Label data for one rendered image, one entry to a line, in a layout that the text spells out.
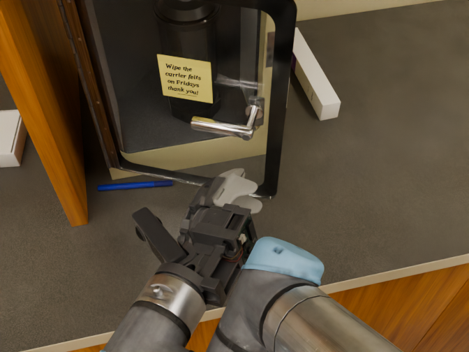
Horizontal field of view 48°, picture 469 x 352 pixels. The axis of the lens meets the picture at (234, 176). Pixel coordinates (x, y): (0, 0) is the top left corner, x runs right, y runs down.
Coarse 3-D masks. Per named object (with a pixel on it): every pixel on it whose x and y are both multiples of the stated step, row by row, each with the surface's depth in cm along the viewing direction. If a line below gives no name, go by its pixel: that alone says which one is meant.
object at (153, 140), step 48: (96, 0) 67; (144, 0) 65; (192, 0) 63; (240, 0) 61; (288, 0) 60; (96, 48) 73; (144, 48) 71; (192, 48) 69; (240, 48) 67; (288, 48) 65; (144, 96) 78; (240, 96) 74; (144, 144) 88; (192, 144) 84; (240, 144) 82
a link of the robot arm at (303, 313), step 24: (264, 240) 51; (264, 264) 50; (288, 264) 49; (312, 264) 50; (240, 288) 51; (264, 288) 49; (288, 288) 47; (312, 288) 47; (240, 312) 50; (264, 312) 47; (288, 312) 45; (312, 312) 43; (336, 312) 43; (240, 336) 50; (264, 336) 47; (288, 336) 43; (312, 336) 41; (336, 336) 40; (360, 336) 40
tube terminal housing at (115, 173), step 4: (112, 168) 98; (116, 168) 98; (112, 172) 98; (116, 172) 99; (120, 172) 99; (124, 172) 99; (128, 172) 99; (112, 176) 99; (116, 176) 100; (120, 176) 100; (124, 176) 100; (128, 176) 100; (132, 176) 101
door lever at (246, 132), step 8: (248, 112) 75; (256, 112) 74; (192, 120) 73; (200, 120) 73; (208, 120) 73; (216, 120) 73; (248, 120) 73; (192, 128) 74; (200, 128) 73; (208, 128) 73; (216, 128) 72; (224, 128) 72; (232, 128) 72; (240, 128) 72; (248, 128) 72; (240, 136) 72; (248, 136) 72
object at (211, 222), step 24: (216, 216) 65; (240, 216) 64; (192, 240) 65; (216, 240) 62; (240, 240) 62; (168, 264) 60; (192, 264) 62; (216, 264) 61; (240, 264) 63; (216, 288) 59
